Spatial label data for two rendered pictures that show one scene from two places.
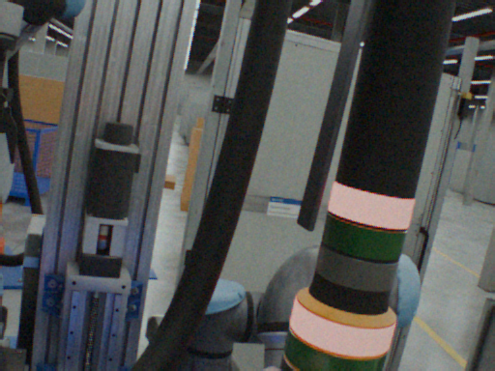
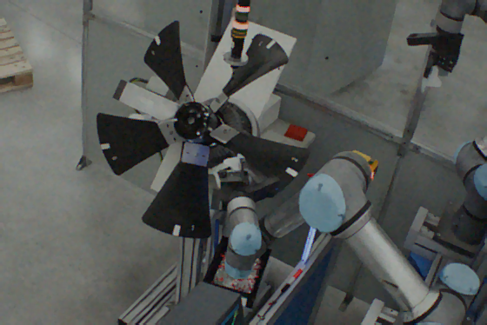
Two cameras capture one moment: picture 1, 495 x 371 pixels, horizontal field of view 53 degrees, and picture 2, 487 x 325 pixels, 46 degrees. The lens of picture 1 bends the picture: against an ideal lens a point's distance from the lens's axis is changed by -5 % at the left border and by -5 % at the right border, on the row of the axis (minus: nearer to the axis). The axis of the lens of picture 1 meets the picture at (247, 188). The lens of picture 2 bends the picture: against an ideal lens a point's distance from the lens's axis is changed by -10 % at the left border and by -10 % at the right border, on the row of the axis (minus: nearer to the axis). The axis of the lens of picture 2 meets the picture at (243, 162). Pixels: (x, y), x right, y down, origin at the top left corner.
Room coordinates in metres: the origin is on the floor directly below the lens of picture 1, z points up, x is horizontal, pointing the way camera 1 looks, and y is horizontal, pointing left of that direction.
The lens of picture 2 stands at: (1.36, -1.13, 2.28)
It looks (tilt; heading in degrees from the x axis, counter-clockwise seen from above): 37 degrees down; 134
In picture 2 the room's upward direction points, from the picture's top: 9 degrees clockwise
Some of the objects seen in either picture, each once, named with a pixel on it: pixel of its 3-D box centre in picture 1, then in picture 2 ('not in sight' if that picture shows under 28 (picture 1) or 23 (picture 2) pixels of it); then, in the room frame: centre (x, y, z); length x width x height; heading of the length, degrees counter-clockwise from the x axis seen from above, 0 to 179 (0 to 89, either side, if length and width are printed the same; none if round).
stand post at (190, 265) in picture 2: not in sight; (190, 259); (0.04, 0.00, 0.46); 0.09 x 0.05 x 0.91; 19
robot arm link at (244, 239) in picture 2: not in sight; (244, 232); (0.56, -0.27, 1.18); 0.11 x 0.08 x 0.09; 146
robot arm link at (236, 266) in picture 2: not in sight; (243, 254); (0.55, -0.25, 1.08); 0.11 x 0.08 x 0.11; 107
